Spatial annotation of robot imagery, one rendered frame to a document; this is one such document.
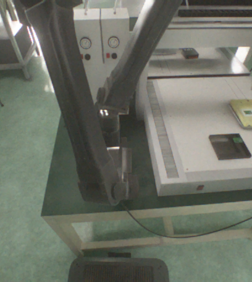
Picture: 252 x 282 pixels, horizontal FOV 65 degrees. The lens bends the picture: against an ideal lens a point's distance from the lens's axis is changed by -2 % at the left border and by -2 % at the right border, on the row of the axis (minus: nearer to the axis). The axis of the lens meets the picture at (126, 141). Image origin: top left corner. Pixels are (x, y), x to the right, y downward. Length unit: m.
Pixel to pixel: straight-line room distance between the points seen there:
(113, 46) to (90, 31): 0.10
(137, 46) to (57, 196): 0.62
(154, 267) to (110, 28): 1.14
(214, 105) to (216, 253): 0.99
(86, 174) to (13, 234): 1.37
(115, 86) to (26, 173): 1.53
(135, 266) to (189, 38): 1.10
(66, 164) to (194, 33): 0.73
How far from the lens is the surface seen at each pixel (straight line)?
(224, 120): 1.01
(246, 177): 0.84
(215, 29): 0.90
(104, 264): 1.24
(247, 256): 1.70
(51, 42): 0.37
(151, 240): 1.38
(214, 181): 0.79
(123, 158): 0.48
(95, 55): 0.90
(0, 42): 2.97
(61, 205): 0.83
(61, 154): 0.96
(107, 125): 0.57
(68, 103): 0.36
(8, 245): 1.71
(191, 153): 0.82
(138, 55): 0.45
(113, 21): 0.85
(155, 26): 0.42
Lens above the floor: 1.48
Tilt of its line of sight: 49 degrees down
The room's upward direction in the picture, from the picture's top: straight up
